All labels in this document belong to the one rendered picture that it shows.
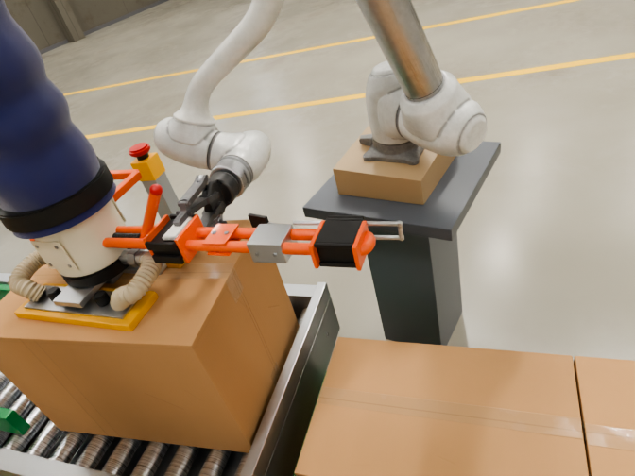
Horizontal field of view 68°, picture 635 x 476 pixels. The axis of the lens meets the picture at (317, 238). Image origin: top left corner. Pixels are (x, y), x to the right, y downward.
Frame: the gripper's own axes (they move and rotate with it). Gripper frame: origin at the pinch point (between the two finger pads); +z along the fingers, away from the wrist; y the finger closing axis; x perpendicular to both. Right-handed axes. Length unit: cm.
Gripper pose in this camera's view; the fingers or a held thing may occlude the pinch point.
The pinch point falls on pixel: (181, 238)
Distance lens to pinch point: 97.7
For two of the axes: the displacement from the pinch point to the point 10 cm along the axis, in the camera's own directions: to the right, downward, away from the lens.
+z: -2.8, 6.1, -7.4
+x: -9.3, 0.0, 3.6
